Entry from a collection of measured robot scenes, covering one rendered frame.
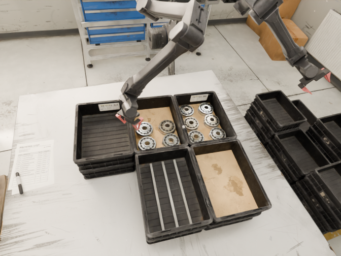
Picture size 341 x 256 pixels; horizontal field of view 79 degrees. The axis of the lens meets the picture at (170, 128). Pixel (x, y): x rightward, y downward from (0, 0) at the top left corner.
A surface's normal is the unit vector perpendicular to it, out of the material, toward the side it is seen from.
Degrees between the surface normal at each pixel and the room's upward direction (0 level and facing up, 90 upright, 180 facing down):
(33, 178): 0
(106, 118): 0
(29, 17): 90
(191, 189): 0
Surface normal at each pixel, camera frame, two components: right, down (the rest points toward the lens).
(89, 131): 0.10, -0.60
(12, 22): 0.31, 0.78
